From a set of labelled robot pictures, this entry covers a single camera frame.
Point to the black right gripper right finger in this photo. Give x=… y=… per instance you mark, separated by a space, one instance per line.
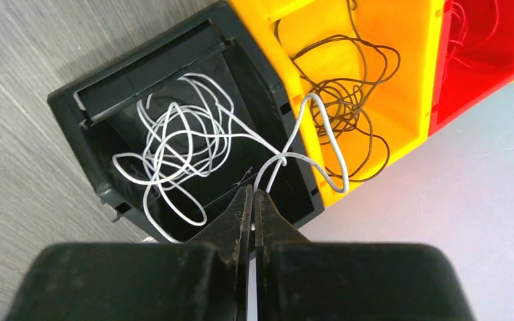
x=298 y=279

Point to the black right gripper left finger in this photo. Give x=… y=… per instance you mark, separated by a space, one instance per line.
x=205 y=278

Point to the red plastic bin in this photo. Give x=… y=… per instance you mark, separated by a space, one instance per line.
x=475 y=57

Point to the yellow plastic bin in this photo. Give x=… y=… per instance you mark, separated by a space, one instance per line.
x=359 y=74

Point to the black plastic bin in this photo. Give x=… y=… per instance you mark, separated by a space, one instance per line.
x=168 y=133

